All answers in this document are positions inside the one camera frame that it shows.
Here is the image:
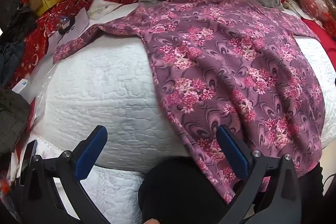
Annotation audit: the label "clear plastic packet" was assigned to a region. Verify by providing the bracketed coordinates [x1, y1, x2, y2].
[89, 0, 124, 21]

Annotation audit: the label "dark olive cloth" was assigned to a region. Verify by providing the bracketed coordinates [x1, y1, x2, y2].
[0, 89, 30, 153]

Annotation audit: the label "white paper sheet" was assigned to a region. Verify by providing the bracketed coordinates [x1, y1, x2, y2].
[47, 7, 91, 56]

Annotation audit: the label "red cushion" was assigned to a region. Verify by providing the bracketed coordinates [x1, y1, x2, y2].
[301, 17, 336, 62]

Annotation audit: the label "yellow box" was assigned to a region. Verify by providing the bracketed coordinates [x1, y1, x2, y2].
[34, 0, 70, 17]

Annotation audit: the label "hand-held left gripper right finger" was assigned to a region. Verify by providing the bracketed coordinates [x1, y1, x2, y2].
[217, 125, 303, 224]

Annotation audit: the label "doll in plastic wrap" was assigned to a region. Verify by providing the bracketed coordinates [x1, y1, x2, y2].
[291, 0, 336, 38]

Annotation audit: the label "black cloth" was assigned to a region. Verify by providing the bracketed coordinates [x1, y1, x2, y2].
[0, 2, 40, 42]

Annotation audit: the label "clear plastic bag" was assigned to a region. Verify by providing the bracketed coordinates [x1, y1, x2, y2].
[12, 64, 57, 114]

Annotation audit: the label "white quilted blanket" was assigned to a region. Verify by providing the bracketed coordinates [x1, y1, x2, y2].
[10, 2, 336, 224]

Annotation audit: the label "blue jeans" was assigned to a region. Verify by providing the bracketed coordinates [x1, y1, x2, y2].
[0, 40, 25, 88]

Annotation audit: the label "purple floral garment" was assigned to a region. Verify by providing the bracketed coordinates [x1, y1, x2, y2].
[52, 0, 327, 205]

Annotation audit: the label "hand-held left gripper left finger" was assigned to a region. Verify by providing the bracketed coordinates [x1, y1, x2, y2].
[13, 125, 143, 224]

